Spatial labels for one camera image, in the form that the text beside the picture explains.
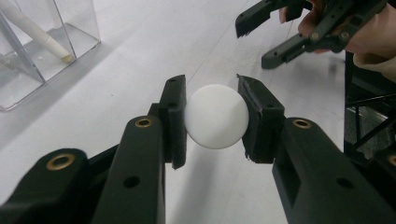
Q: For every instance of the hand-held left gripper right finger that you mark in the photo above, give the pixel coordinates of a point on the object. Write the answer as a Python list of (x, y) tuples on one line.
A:
[(264, 130)]

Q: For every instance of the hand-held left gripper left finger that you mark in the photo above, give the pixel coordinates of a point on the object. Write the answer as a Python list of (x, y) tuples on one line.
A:
[(174, 124)]

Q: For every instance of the green and white glue stick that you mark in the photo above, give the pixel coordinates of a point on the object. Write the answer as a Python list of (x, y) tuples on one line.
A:
[(216, 116)]

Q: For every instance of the clear acrylic pen organizer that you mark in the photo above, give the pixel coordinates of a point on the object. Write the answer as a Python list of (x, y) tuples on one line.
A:
[(18, 90)]

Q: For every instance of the white pen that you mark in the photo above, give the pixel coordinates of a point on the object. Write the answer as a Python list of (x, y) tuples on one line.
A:
[(34, 31)]

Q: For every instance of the black metal stand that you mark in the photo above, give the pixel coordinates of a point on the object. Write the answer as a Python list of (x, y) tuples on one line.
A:
[(350, 93)]

